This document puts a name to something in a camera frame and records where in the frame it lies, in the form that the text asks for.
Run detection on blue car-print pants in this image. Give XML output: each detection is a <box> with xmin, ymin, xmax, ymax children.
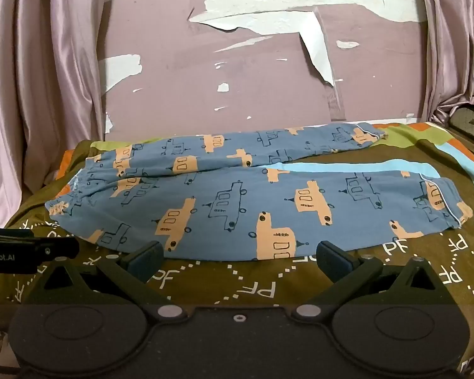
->
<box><xmin>45</xmin><ymin>122</ymin><xmax>474</xmax><ymax>263</ymax></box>

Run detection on grey grid-patterned object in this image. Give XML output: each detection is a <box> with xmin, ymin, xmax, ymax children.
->
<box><xmin>448</xmin><ymin>105</ymin><xmax>474</xmax><ymax>147</ymax></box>

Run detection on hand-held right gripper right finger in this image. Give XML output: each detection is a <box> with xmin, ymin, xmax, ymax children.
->
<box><xmin>290</xmin><ymin>241</ymin><xmax>459</xmax><ymax>320</ymax></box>

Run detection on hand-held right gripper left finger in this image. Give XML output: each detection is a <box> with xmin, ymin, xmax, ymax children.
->
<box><xmin>21</xmin><ymin>241</ymin><xmax>189</xmax><ymax>322</ymax></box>

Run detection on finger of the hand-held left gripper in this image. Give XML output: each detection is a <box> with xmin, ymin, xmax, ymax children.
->
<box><xmin>32</xmin><ymin>237</ymin><xmax>80</xmax><ymax>263</ymax></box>

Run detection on pink satin curtain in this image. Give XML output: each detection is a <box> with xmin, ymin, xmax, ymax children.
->
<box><xmin>416</xmin><ymin>0</ymin><xmax>474</xmax><ymax>124</ymax></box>
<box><xmin>0</xmin><ymin>0</ymin><xmax>112</xmax><ymax>210</ymax></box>

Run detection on olive printed blanket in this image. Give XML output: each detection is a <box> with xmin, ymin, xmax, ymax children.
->
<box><xmin>0</xmin><ymin>120</ymin><xmax>474</xmax><ymax>379</ymax></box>

